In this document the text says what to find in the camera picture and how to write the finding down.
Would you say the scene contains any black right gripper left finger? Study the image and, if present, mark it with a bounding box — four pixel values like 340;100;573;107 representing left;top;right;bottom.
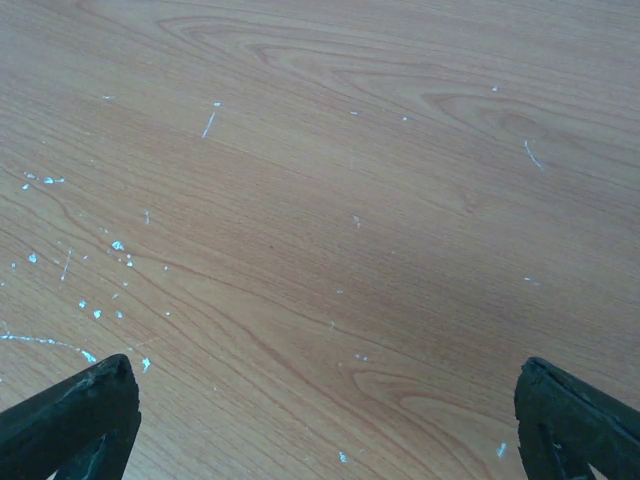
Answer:
1;354;141;479

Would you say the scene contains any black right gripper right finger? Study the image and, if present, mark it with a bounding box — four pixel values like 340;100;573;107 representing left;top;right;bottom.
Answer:
514;357;639;479

